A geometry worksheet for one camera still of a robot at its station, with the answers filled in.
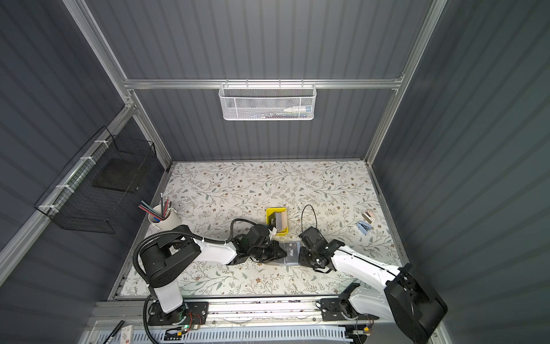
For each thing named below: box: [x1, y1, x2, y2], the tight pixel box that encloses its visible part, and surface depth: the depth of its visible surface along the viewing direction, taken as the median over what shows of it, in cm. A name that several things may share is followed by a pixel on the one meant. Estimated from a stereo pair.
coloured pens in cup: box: [138, 192, 177, 223], surface depth 90 cm
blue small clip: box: [356, 221, 372, 236], surface depth 95 cm
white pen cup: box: [148, 203, 182, 231], surface depth 89 cm
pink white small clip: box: [361, 210, 376, 225], surface depth 98 cm
